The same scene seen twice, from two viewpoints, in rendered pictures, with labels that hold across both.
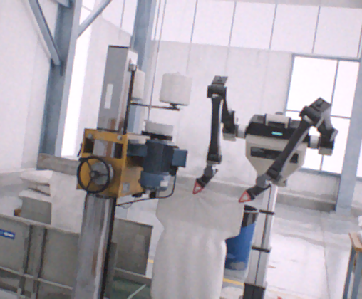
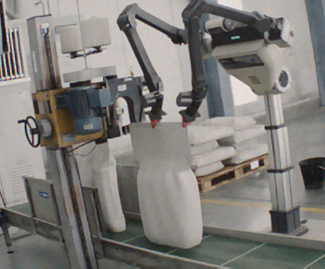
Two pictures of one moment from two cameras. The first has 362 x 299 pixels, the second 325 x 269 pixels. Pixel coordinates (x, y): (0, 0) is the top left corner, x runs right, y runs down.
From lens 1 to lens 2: 194 cm
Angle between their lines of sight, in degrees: 34
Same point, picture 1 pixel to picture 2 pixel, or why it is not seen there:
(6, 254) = (49, 211)
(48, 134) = (213, 84)
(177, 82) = (85, 28)
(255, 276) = (276, 201)
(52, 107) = not seen: hidden behind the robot
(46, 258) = not seen: hidden behind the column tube
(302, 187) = not seen: outside the picture
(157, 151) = (74, 98)
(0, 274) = (50, 228)
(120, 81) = (36, 46)
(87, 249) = (58, 195)
